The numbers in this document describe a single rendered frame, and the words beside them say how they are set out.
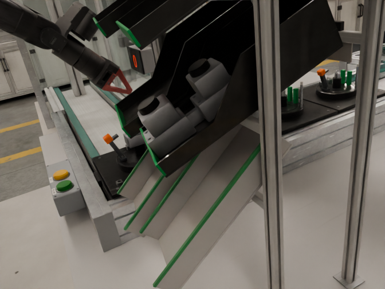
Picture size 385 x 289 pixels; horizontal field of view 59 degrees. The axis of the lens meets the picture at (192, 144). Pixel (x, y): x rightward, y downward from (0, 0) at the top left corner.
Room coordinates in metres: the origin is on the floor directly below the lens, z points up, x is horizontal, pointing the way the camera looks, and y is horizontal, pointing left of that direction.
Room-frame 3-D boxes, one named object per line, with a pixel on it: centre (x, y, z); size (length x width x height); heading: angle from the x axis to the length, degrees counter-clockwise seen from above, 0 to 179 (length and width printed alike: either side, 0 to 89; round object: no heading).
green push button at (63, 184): (0.77, 0.35, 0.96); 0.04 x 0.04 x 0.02
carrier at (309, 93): (1.14, -0.54, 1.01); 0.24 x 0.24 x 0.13; 23
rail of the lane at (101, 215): (1.04, 0.39, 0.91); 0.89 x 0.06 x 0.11; 23
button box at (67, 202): (0.84, 0.38, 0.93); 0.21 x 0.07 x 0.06; 23
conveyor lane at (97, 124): (1.13, 0.24, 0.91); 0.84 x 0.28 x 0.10; 23
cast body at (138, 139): (0.85, 0.14, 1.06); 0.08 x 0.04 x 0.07; 114
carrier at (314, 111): (1.04, -0.31, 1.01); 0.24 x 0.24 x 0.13; 23
